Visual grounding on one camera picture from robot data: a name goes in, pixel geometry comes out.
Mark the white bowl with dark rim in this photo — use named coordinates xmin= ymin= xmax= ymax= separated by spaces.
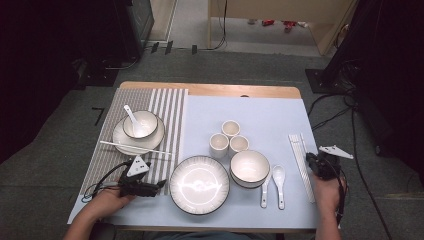
xmin=229 ymin=149 xmax=271 ymax=186
xmin=122 ymin=110 xmax=159 ymax=140
xmin=230 ymin=173 xmax=269 ymax=190

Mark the right hand-held gripper cable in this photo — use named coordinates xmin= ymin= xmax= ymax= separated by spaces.
xmin=333 ymin=163 xmax=349 ymax=229

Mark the white ceramic spoon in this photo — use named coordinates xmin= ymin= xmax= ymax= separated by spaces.
xmin=259 ymin=171 xmax=273 ymax=209
xmin=122 ymin=104 xmax=145 ymax=136
xmin=272 ymin=164 xmax=287 ymax=211

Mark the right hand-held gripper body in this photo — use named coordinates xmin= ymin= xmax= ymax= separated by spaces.
xmin=314 ymin=144 xmax=354 ymax=182

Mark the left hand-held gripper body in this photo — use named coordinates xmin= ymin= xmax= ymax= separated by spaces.
xmin=118 ymin=154 xmax=158 ymax=198

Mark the left hand-held gripper cable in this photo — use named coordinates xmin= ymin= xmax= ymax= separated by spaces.
xmin=81 ymin=160 xmax=133 ymax=204

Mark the person's left hand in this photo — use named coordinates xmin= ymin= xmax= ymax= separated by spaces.
xmin=79 ymin=189 xmax=136 ymax=223

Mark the row of white chopsticks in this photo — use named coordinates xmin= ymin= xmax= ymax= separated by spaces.
xmin=288 ymin=133 xmax=316 ymax=204

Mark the dark curtain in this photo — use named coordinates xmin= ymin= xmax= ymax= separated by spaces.
xmin=0 ymin=0 xmax=131 ymax=163
xmin=324 ymin=0 xmax=424 ymax=174

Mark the person's clothing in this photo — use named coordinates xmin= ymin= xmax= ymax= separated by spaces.
xmin=91 ymin=222 xmax=279 ymax=240

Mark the striped woven placemat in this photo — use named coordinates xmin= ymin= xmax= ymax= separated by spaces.
xmin=79 ymin=88 xmax=189 ymax=197

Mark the white plate with dark rim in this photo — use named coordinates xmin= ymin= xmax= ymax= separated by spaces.
xmin=112 ymin=111 xmax=166 ymax=157
xmin=169 ymin=155 xmax=231 ymax=216

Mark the hand-held gripper cable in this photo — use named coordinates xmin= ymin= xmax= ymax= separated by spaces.
xmin=333 ymin=163 xmax=349 ymax=229
xmin=81 ymin=160 xmax=133 ymax=204

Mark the dark cabinet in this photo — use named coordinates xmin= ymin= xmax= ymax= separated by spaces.
xmin=114 ymin=0 xmax=155 ymax=61

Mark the hanging black cable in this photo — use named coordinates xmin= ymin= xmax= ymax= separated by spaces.
xmin=213 ymin=0 xmax=229 ymax=52

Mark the white ceramic cup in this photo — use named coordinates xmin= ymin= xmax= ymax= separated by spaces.
xmin=221 ymin=119 xmax=242 ymax=138
xmin=228 ymin=134 xmax=250 ymax=158
xmin=209 ymin=132 xmax=230 ymax=159

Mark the pale blue table sheet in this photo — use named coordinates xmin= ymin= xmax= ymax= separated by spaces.
xmin=67 ymin=94 xmax=319 ymax=231

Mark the black stand base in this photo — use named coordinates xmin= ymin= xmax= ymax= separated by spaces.
xmin=304 ymin=68 xmax=338 ymax=94
xmin=78 ymin=59 xmax=118 ymax=88

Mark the single white chopstick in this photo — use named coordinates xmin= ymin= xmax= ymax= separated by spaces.
xmin=99 ymin=140 xmax=173 ymax=156

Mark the long black floor cable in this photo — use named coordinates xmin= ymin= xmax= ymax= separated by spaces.
xmin=349 ymin=99 xmax=394 ymax=240

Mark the person's right hand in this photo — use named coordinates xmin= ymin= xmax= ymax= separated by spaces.
xmin=312 ymin=174 xmax=348 ymax=215

